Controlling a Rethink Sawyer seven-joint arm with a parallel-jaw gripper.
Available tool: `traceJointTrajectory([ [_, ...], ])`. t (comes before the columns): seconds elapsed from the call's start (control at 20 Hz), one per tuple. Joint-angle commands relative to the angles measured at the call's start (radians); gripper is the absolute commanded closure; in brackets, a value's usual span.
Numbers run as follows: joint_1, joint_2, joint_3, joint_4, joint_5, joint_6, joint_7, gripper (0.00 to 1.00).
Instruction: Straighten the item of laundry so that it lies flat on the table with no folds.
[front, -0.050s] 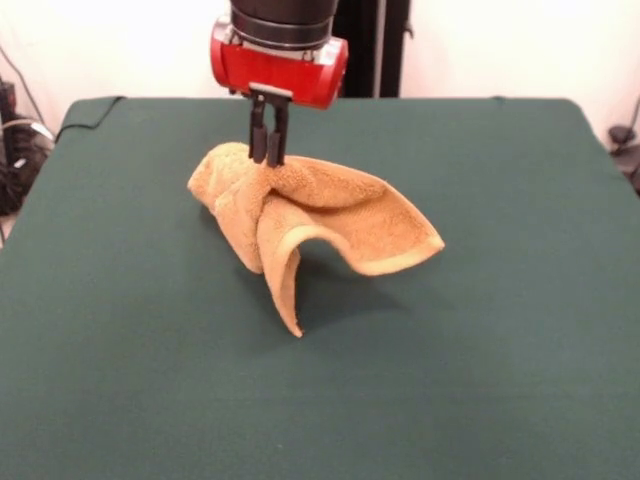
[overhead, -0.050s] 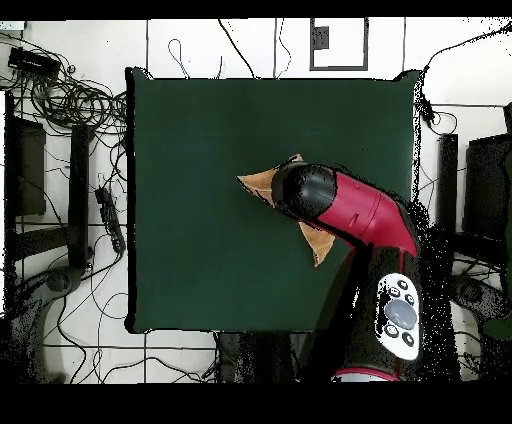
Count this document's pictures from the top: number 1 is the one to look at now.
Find black plug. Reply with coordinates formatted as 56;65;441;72
608;124;635;147

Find tan terry towel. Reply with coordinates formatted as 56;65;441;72
187;141;446;339

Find black cables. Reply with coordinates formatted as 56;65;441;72
612;142;640;197

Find black cable bundle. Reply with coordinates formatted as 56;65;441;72
0;127;51;217

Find white cable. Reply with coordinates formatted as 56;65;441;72
0;115;55;146

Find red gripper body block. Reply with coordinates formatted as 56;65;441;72
209;17;350;110

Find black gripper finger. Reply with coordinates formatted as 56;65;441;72
267;99;290;167
248;97;271;165

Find dark green table cloth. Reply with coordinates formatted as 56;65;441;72
0;95;640;480

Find black pedestal post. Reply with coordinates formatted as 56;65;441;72
337;0;417;99

